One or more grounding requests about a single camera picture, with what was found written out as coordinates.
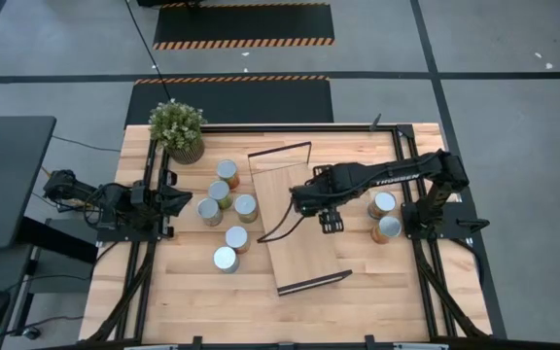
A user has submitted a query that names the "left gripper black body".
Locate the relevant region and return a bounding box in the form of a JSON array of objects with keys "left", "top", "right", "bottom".
[{"left": 136, "top": 184, "right": 168, "bottom": 223}]

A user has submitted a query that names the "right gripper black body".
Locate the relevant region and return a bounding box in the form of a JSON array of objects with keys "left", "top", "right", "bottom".
[{"left": 289, "top": 178, "right": 340, "bottom": 218}]

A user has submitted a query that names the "yellow can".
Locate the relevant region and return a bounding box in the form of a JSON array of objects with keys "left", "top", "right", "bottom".
[{"left": 207, "top": 179, "right": 235, "bottom": 211}]

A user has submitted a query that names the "orange corn label can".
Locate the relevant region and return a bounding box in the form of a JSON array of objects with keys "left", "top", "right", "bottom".
[
  {"left": 367, "top": 190, "right": 398, "bottom": 221},
  {"left": 369, "top": 215, "right": 403, "bottom": 245}
]

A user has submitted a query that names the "blue berries label can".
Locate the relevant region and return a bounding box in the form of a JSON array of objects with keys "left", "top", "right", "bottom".
[
  {"left": 212, "top": 245, "right": 241, "bottom": 275},
  {"left": 233, "top": 192, "right": 260, "bottom": 225}
]

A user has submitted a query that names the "artificial plant in ribbed pot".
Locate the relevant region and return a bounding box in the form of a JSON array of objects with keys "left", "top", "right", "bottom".
[{"left": 148, "top": 98, "right": 208, "bottom": 165}]

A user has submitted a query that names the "black hazard-striped floor mat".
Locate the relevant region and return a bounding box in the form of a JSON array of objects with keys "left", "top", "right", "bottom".
[
  {"left": 152, "top": 2, "right": 336, "bottom": 52},
  {"left": 123, "top": 74, "right": 335, "bottom": 129}
]

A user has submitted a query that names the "black desk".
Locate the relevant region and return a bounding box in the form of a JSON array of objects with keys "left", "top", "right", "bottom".
[{"left": 0, "top": 115, "right": 58, "bottom": 250}]

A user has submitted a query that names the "black wire shelf rack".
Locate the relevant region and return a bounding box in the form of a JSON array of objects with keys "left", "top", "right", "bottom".
[{"left": 247, "top": 140, "right": 354, "bottom": 298}]

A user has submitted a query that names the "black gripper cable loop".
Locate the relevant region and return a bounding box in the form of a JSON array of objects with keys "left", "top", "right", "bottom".
[{"left": 257, "top": 197, "right": 306, "bottom": 244}]

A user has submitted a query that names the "black aluminium rig frame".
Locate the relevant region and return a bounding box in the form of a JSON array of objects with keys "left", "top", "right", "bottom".
[{"left": 85, "top": 122, "right": 495, "bottom": 350}]

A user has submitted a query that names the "thin black floor cable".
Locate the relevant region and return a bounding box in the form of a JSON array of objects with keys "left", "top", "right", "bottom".
[
  {"left": 50, "top": 134, "right": 123, "bottom": 154},
  {"left": 123, "top": 0, "right": 173, "bottom": 102}
]

